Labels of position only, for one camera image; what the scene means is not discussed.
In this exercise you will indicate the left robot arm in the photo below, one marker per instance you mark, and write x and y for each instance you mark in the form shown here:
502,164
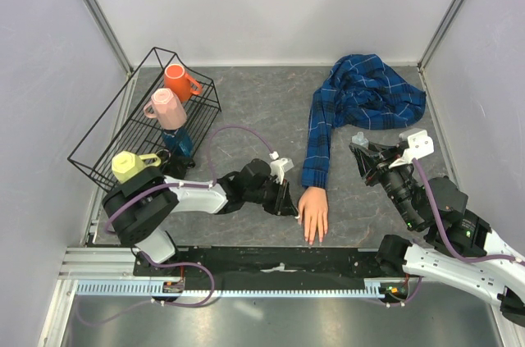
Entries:
138,207

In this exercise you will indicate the pink mug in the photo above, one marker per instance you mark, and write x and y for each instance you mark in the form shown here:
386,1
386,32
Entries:
166,108

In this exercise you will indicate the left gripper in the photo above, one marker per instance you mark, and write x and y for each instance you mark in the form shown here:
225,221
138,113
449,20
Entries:
283,204

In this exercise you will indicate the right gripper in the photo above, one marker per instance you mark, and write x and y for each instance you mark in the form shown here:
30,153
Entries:
367,159

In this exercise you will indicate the blue plaid shirt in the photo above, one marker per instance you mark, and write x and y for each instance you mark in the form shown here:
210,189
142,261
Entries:
362,91

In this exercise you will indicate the aluminium corner post left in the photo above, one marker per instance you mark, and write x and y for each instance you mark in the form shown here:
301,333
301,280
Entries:
109,35

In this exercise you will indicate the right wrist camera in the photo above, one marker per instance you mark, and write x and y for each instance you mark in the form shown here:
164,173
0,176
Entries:
414,144

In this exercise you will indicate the mannequin hand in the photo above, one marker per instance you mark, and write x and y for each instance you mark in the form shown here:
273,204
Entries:
313,205

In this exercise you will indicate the light blue cable duct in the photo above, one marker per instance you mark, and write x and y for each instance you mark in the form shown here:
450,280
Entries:
272,285

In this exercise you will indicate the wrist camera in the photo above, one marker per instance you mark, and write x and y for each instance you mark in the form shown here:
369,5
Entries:
279,166
414,144

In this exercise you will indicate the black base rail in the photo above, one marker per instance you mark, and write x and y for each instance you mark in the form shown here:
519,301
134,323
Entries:
212,261

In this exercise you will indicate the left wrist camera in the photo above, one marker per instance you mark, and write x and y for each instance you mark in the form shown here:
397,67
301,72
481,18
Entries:
279,166

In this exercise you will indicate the aluminium corner post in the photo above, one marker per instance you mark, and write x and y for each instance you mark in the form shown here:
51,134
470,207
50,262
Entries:
441,31
109,35

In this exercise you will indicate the yellow mug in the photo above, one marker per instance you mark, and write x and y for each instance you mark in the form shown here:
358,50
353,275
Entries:
126,165

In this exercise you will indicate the orange mug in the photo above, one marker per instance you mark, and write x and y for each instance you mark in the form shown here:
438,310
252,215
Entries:
181,83

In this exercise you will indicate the black wire dish rack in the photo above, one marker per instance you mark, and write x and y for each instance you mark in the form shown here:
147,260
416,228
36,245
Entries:
122,126

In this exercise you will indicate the aluminium corner post right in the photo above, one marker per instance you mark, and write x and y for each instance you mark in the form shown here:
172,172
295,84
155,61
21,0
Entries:
441,31

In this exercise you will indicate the blue glass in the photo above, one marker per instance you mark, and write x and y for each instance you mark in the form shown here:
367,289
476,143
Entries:
178,142

